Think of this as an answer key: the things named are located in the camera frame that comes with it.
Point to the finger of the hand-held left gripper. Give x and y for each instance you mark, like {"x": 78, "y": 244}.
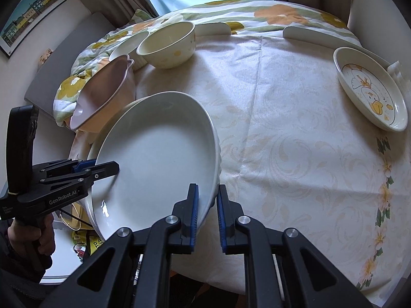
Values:
{"x": 102, "y": 171}
{"x": 84, "y": 165}

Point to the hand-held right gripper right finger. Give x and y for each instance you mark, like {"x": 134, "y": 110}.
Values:
{"x": 221, "y": 223}

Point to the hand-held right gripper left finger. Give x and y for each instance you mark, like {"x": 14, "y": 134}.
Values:
{"x": 193, "y": 213}

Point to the large white oval dish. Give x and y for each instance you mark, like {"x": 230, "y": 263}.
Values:
{"x": 154, "y": 154}

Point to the plain white bowl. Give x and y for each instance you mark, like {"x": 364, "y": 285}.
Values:
{"x": 126, "y": 46}

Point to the cream bowl with flower print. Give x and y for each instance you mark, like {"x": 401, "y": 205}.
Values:
{"x": 170, "y": 54}

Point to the person's left forearm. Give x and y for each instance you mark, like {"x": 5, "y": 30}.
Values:
{"x": 12, "y": 263}

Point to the person's left hand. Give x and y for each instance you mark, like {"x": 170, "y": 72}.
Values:
{"x": 45, "y": 234}

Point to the yellow printed plastic bag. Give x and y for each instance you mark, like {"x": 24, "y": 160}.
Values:
{"x": 91, "y": 242}

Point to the white tray with floral cloth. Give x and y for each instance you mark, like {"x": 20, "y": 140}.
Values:
{"x": 289, "y": 166}

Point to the framed picture of houses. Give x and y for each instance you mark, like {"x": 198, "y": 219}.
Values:
{"x": 29, "y": 12}

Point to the duck print oval plate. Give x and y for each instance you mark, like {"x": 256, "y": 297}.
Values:
{"x": 362, "y": 83}

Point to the floral blanket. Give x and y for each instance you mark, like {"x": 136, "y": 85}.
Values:
{"x": 289, "y": 16}

